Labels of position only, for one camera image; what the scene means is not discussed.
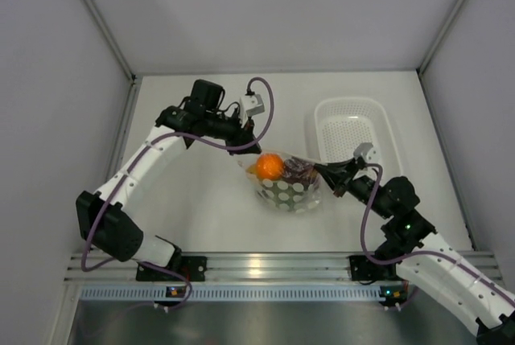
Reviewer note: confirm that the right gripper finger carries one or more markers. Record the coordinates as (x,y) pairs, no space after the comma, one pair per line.
(338,168)
(338,181)

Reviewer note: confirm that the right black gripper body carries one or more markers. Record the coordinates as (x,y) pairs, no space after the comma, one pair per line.
(361,187)

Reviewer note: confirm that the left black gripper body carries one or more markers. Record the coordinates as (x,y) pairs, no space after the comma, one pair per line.
(221,127)

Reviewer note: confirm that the fake orange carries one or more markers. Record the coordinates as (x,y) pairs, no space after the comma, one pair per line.
(269,166)

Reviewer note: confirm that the fake red grapes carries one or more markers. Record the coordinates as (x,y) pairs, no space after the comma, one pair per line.
(296,170)

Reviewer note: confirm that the polka dot zip bag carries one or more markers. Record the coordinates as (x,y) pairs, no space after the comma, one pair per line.
(278,194)

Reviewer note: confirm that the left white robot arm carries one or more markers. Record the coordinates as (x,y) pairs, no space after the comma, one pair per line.
(106,216)

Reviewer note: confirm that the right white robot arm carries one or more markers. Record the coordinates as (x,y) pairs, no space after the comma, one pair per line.
(394,233)

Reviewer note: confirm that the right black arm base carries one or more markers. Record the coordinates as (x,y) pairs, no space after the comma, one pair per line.
(363,270)

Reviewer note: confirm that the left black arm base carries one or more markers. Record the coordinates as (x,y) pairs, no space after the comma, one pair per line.
(190,267)

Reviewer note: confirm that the white perforated plastic basket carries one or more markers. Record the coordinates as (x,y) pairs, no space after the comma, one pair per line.
(342,124)

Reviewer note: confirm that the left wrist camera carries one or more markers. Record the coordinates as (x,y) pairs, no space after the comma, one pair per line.
(251,105)

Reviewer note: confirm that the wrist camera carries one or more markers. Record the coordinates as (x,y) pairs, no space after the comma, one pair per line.
(368,152)
(251,105)

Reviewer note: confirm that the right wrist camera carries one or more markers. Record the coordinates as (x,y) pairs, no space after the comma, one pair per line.
(368,152)

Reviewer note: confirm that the left aluminium side rail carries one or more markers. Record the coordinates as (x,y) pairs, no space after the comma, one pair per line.
(123,127)

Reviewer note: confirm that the white slotted cable duct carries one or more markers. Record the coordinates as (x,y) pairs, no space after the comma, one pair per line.
(243,293)

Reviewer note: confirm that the left aluminium corner post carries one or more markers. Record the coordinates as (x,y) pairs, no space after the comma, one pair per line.
(99,21)

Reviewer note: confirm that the aluminium corner post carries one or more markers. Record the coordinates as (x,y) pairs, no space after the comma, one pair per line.
(449,20)
(99,21)

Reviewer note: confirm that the aluminium front rail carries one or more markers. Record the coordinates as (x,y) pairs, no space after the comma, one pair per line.
(303,267)

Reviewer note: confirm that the right aluminium corner post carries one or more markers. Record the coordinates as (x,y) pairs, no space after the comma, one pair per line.
(449,20)

